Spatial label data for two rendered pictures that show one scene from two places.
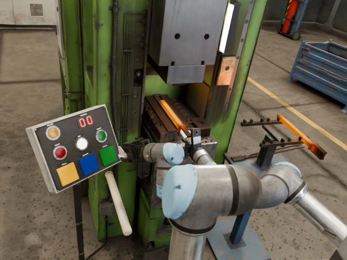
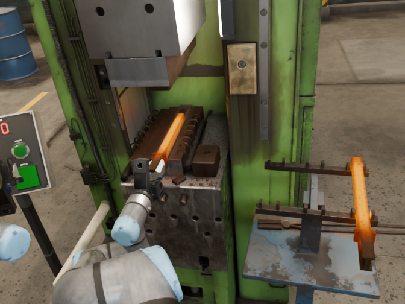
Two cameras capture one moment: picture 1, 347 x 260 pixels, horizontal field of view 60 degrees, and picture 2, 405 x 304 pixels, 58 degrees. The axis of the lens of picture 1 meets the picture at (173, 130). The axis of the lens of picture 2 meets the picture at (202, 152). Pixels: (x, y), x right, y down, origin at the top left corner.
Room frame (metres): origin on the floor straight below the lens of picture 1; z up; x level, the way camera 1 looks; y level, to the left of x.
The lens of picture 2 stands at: (0.68, -0.87, 1.71)
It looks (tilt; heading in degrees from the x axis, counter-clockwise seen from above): 33 degrees down; 41
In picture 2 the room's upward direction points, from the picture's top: 7 degrees counter-clockwise
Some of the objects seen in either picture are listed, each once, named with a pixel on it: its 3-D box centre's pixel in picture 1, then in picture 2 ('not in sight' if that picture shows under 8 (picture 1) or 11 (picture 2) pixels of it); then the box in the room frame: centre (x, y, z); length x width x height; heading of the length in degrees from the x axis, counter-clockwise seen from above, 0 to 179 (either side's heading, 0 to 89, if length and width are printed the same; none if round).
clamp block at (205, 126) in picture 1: (200, 127); (207, 160); (1.52, -0.16, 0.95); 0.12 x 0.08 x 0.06; 27
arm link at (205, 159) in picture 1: (208, 167); (129, 224); (1.11, -0.19, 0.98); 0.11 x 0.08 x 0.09; 27
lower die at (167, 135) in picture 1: (163, 115); (170, 136); (1.58, 0.07, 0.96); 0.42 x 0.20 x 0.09; 27
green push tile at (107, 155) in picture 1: (107, 155); (27, 177); (1.06, 0.28, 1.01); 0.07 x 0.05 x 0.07; 142
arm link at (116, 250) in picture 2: not in sight; (131, 249); (1.10, -0.18, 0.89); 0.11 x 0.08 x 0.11; 145
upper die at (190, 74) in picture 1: (170, 59); (156, 50); (1.58, 0.07, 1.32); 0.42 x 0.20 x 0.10; 27
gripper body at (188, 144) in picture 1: (193, 148); (147, 190); (1.25, -0.12, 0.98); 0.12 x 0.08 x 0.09; 27
